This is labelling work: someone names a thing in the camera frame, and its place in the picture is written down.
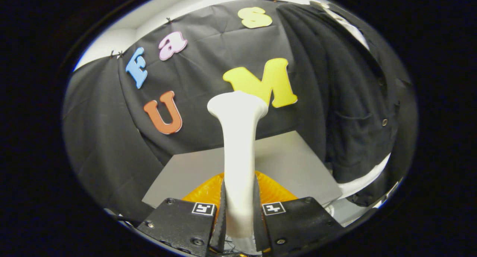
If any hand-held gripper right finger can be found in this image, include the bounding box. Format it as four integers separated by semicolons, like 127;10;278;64
254;170;345;256

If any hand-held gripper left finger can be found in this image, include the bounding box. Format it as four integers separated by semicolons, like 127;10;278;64
136;171;227;257

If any white garment steamer head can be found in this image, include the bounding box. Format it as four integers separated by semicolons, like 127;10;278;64
207;91;269;239

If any black jacket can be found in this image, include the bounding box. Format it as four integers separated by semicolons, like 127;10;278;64
277;3;418;207

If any white garment form board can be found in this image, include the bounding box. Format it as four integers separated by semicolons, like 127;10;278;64
320;3;392;200

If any grey cabinet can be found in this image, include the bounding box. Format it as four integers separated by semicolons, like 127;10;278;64
142;130;343;209

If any black backdrop cloth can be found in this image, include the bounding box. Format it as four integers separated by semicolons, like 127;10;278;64
63;0;328;225

